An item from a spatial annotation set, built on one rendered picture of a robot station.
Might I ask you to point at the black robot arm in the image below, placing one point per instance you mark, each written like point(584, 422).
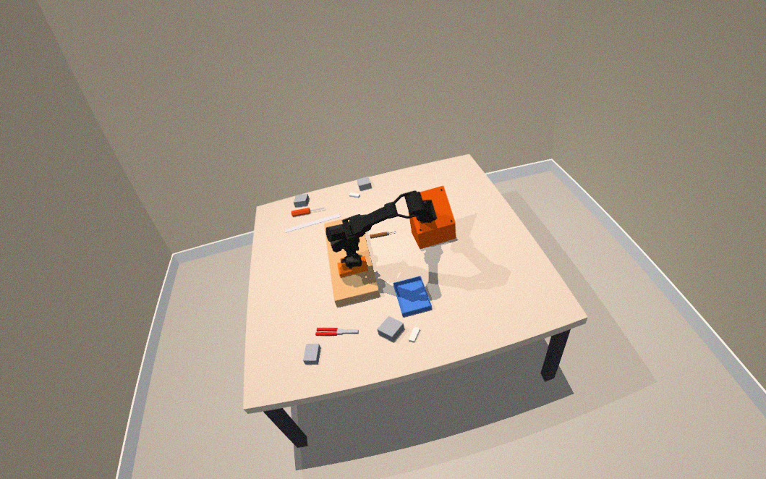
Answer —
point(358, 224)

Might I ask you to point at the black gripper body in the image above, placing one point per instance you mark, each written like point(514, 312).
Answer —
point(352, 259)

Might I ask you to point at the orange-handled awl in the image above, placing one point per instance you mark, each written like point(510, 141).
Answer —
point(301, 212)

